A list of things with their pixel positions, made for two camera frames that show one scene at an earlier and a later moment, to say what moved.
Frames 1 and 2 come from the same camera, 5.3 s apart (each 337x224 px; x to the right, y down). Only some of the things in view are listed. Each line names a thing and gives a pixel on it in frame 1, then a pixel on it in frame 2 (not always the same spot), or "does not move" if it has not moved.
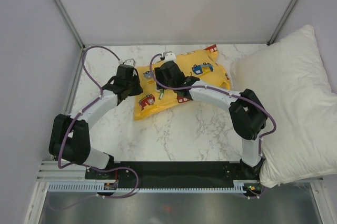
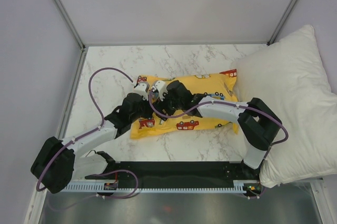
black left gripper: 138,89 → 148,114
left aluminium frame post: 61,8 does not move
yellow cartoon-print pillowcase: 202,64 → 219,85
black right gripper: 159,76 → 160,105
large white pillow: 291,77 does not move
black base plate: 177,174 does not move
